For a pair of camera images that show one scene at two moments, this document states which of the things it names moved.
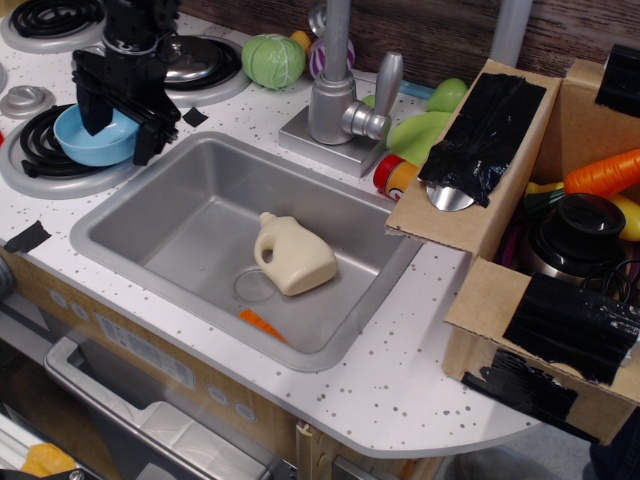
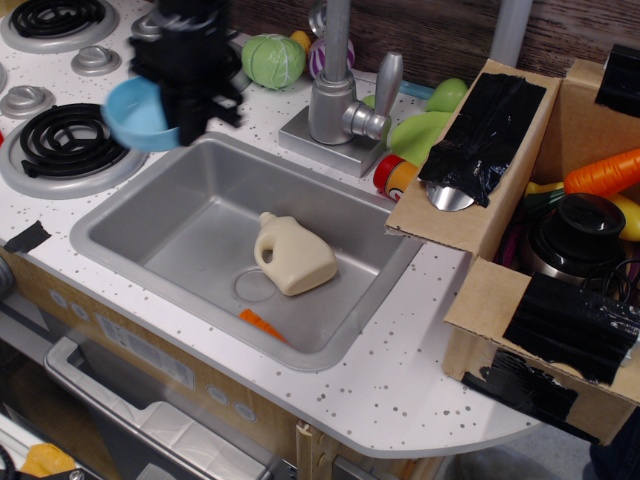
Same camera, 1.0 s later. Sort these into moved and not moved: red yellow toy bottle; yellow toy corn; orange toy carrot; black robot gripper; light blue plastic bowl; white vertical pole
Moved: black robot gripper; light blue plastic bowl
Not moved: orange toy carrot; white vertical pole; red yellow toy bottle; yellow toy corn
